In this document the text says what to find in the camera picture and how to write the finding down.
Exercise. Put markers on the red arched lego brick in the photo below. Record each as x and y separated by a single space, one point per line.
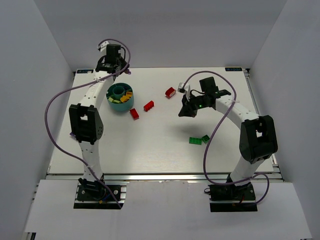
170 92

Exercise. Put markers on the right table logo sticker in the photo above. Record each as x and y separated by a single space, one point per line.
233 69

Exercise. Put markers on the teal divided round container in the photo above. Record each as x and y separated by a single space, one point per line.
120 97

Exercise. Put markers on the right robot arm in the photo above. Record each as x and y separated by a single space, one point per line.
227 105

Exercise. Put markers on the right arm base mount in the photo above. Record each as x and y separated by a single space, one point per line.
231 199

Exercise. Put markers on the aluminium table rail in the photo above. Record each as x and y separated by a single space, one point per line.
257 143
134 177

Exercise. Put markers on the yellow long lego brick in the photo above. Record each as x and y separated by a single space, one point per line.
129 94

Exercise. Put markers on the aluminium front table rail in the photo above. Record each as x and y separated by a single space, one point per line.
134 177

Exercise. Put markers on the red long lego brick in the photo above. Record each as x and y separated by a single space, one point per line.
148 106

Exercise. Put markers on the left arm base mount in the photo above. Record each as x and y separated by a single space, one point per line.
92 200

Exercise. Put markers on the purple patterned lego brick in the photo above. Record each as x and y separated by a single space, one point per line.
128 72

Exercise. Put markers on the green flat lego plate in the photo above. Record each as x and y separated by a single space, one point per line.
195 140

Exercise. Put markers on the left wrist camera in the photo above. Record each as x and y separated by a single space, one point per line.
102 47

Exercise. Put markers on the orange square lego brick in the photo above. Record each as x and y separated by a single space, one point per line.
124 98

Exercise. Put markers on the green small lego brick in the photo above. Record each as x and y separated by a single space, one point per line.
205 138

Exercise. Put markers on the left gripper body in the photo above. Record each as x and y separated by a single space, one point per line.
107 67

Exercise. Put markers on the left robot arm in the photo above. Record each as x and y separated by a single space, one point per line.
86 123

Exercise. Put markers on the aluminium right table rail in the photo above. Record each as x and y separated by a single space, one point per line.
257 143

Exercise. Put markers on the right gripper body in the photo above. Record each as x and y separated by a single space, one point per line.
191 104

